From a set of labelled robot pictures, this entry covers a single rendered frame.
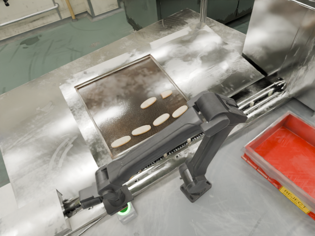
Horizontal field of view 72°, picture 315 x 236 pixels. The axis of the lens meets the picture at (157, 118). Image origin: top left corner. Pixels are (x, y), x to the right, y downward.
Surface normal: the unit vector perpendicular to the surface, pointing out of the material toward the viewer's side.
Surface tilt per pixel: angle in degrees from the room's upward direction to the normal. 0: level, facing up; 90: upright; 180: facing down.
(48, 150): 0
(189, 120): 28
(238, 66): 10
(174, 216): 0
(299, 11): 90
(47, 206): 0
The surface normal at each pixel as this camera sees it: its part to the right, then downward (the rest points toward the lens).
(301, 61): -0.85, 0.45
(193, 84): 0.00, -0.51
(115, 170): -0.52, -0.41
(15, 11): 0.51, 0.64
